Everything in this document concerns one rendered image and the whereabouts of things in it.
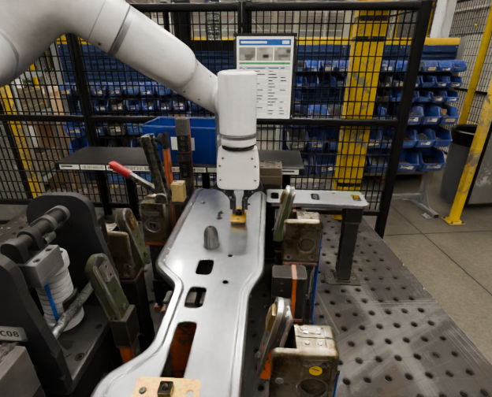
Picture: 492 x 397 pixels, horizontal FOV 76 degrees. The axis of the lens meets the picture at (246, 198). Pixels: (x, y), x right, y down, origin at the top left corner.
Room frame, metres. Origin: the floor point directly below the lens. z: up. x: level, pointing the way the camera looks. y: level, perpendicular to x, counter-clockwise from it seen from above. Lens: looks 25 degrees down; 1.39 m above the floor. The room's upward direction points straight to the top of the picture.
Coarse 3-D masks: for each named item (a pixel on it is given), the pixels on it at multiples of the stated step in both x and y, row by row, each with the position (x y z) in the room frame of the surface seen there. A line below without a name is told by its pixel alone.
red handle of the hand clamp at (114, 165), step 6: (114, 162) 0.74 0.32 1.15; (114, 168) 0.73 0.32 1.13; (120, 168) 0.73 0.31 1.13; (126, 168) 0.74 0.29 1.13; (126, 174) 0.73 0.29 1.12; (132, 174) 0.74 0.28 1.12; (132, 180) 0.73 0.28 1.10; (138, 180) 0.73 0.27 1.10; (144, 180) 0.74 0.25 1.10; (144, 186) 0.73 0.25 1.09; (150, 186) 0.73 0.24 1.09
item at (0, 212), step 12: (0, 96) 2.20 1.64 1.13; (12, 96) 2.25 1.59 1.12; (0, 108) 2.22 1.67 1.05; (12, 108) 2.21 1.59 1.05; (0, 132) 2.23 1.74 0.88; (24, 132) 2.27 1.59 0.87; (12, 144) 2.22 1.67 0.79; (24, 144) 2.22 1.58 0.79; (0, 156) 2.23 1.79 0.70; (12, 156) 2.23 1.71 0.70; (0, 168) 2.23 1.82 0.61; (24, 168) 2.21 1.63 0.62; (24, 180) 2.23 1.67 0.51; (36, 180) 2.23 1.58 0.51; (12, 192) 2.24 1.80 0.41; (0, 216) 2.23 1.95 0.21; (12, 216) 2.23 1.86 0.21
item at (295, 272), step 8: (272, 272) 0.52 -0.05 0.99; (280, 272) 0.52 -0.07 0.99; (288, 272) 0.52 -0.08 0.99; (296, 272) 0.52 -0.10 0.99; (304, 272) 0.52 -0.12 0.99; (272, 280) 0.50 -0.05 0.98; (280, 280) 0.50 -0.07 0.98; (288, 280) 0.50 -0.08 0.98; (296, 280) 0.49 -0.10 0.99; (304, 280) 0.49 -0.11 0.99; (272, 288) 0.50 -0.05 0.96; (280, 288) 0.50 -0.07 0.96; (288, 288) 0.50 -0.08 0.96; (296, 288) 0.49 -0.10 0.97; (304, 288) 0.49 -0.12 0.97; (272, 296) 0.50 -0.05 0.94; (280, 296) 0.50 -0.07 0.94; (288, 296) 0.50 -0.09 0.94; (296, 296) 0.49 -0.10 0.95; (304, 296) 0.50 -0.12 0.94; (296, 304) 0.49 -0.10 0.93; (304, 304) 0.51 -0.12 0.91; (296, 312) 0.49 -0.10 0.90; (304, 312) 0.51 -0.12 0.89; (296, 320) 0.49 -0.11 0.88
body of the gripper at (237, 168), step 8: (224, 152) 0.70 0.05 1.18; (232, 152) 0.70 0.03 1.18; (240, 152) 0.69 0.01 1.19; (248, 152) 0.69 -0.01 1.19; (256, 152) 0.70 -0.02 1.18; (224, 160) 0.70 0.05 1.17; (232, 160) 0.69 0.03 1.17; (240, 160) 0.69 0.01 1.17; (248, 160) 0.69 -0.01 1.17; (256, 160) 0.69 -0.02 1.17; (224, 168) 0.70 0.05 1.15; (232, 168) 0.69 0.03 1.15; (240, 168) 0.69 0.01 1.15; (248, 168) 0.69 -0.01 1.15; (256, 168) 0.69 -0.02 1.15; (224, 176) 0.70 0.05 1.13; (232, 176) 0.69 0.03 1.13; (240, 176) 0.69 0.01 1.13; (248, 176) 0.69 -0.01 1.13; (256, 176) 0.69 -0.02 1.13; (224, 184) 0.70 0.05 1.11; (232, 184) 0.69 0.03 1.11; (240, 184) 0.69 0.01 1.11; (248, 184) 0.69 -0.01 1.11; (256, 184) 0.69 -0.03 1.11
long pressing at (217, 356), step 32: (256, 192) 0.89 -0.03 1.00; (192, 224) 0.69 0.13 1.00; (224, 224) 0.69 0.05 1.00; (256, 224) 0.69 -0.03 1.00; (160, 256) 0.55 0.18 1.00; (192, 256) 0.56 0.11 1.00; (224, 256) 0.56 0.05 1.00; (256, 256) 0.56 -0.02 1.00; (224, 288) 0.45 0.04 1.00; (192, 320) 0.38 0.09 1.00; (224, 320) 0.38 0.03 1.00; (160, 352) 0.32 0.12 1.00; (192, 352) 0.32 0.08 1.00; (224, 352) 0.32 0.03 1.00; (128, 384) 0.27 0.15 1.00; (224, 384) 0.27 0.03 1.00
